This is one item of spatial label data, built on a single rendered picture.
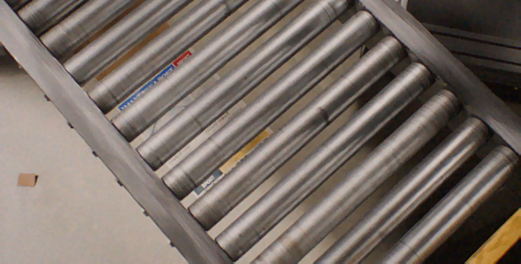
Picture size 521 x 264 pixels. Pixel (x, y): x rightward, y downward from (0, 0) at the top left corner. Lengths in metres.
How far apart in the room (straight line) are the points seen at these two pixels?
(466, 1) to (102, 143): 1.15
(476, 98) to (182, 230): 0.52
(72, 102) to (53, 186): 0.84
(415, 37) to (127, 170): 0.52
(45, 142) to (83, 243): 0.31
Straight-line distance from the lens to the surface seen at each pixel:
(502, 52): 1.90
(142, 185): 1.10
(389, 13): 1.21
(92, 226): 1.94
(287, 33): 1.18
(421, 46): 1.20
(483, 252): 1.11
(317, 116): 1.12
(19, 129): 2.06
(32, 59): 1.21
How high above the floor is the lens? 1.86
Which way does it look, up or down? 72 degrees down
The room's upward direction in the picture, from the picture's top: 2 degrees clockwise
